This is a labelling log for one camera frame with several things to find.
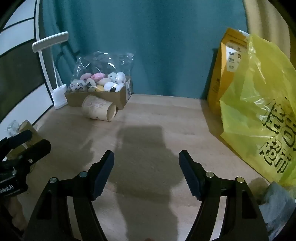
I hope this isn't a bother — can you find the teal curtain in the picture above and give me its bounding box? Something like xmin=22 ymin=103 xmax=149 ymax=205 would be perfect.
xmin=42 ymin=0 xmax=249 ymax=99

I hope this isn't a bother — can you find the grey towel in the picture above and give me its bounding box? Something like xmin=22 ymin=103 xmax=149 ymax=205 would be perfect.
xmin=258 ymin=182 xmax=294 ymax=234

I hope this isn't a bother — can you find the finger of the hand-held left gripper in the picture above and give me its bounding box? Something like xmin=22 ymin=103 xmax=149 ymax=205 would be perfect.
xmin=6 ymin=139 xmax=52 ymax=172
xmin=0 ymin=129 xmax=33 ymax=153

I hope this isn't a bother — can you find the yellow carton box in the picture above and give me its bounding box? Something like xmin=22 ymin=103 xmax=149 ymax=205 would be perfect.
xmin=207 ymin=28 xmax=251 ymax=115

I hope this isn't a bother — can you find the beige curtain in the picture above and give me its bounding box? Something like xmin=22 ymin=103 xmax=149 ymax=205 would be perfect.
xmin=243 ymin=0 xmax=292 ymax=61

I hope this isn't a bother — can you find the cardboard box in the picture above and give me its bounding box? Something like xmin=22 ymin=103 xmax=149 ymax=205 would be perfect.
xmin=65 ymin=76 xmax=133 ymax=110

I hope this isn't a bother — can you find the brown paper cup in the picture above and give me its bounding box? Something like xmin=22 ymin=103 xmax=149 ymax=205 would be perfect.
xmin=18 ymin=120 xmax=44 ymax=149
xmin=81 ymin=95 xmax=117 ymax=122

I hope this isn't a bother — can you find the yellow plastic bag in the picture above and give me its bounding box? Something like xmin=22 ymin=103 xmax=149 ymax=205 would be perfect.
xmin=219 ymin=34 xmax=296 ymax=188

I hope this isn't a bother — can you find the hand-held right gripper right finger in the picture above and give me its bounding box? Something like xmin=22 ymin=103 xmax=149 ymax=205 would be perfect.
xmin=179 ymin=150 xmax=270 ymax=241

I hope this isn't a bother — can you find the white desk lamp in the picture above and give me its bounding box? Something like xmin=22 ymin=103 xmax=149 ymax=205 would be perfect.
xmin=32 ymin=32 xmax=69 ymax=109

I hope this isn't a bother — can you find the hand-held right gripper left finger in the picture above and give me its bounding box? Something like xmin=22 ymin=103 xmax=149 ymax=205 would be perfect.
xmin=24 ymin=150 xmax=115 ymax=241

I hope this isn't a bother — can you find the clear plastic wrapper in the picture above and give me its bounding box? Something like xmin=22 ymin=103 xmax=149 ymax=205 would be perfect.
xmin=6 ymin=120 xmax=20 ymax=136

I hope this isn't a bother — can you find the pile of plush toys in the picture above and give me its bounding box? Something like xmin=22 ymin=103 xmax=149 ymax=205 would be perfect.
xmin=70 ymin=72 xmax=127 ymax=93

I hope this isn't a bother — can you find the clear plastic bag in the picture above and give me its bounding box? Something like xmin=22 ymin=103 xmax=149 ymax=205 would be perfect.
xmin=70 ymin=51 xmax=134 ymax=93

